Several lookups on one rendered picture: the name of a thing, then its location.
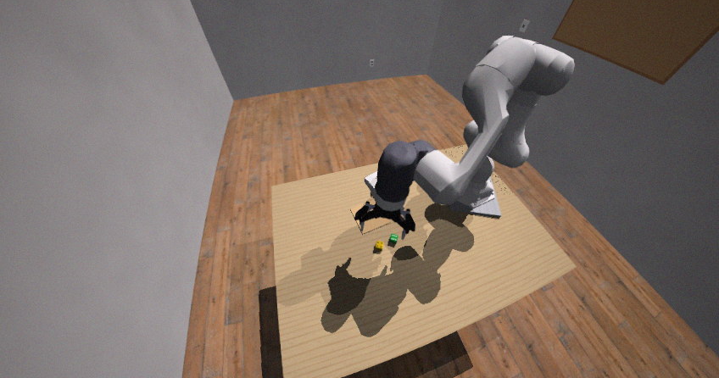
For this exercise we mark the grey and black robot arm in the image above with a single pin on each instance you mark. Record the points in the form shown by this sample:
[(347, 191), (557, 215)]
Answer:
[(488, 97)]

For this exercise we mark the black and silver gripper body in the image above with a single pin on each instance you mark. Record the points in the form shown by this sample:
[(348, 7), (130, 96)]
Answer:
[(385, 212)]

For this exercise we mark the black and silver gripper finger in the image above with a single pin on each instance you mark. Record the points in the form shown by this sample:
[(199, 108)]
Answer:
[(406, 223), (367, 215)]

